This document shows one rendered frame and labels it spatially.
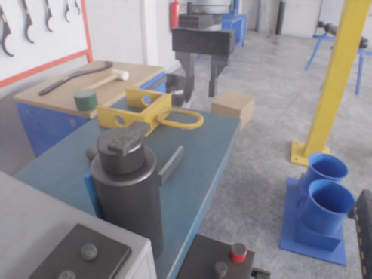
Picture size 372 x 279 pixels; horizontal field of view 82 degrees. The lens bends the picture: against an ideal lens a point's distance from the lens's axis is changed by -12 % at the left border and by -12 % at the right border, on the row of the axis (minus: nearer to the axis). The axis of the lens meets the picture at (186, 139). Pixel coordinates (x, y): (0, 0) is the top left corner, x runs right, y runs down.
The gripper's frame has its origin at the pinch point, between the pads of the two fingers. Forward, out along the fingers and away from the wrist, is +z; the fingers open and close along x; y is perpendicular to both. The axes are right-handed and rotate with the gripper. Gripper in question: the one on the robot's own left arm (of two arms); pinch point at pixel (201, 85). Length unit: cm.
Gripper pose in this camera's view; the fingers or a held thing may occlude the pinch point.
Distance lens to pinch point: 58.3
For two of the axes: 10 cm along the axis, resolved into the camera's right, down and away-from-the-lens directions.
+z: -0.1, 8.3, 5.5
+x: -9.3, -2.1, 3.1
